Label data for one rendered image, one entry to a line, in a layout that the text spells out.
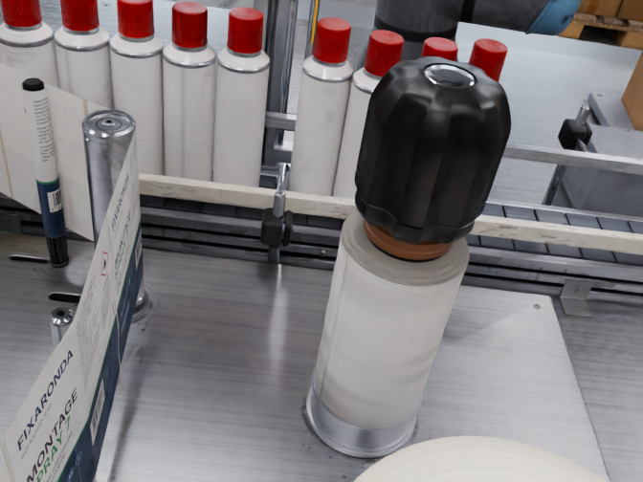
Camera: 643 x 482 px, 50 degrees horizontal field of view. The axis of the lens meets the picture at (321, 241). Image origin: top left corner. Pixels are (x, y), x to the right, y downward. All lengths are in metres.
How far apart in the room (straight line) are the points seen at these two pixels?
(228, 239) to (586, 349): 0.40
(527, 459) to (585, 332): 0.41
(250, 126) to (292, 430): 0.31
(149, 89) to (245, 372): 0.30
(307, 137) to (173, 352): 0.26
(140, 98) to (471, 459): 0.48
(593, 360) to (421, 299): 0.37
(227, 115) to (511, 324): 0.35
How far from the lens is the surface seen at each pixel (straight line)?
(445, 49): 0.67
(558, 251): 0.81
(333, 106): 0.70
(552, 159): 0.82
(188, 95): 0.69
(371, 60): 0.67
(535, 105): 1.23
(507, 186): 0.98
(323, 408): 0.53
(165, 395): 0.58
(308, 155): 0.72
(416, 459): 0.39
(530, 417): 0.62
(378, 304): 0.43
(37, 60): 0.73
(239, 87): 0.69
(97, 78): 0.72
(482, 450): 0.40
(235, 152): 0.72
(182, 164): 0.74
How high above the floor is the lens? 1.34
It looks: 39 degrees down
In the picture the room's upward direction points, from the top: 9 degrees clockwise
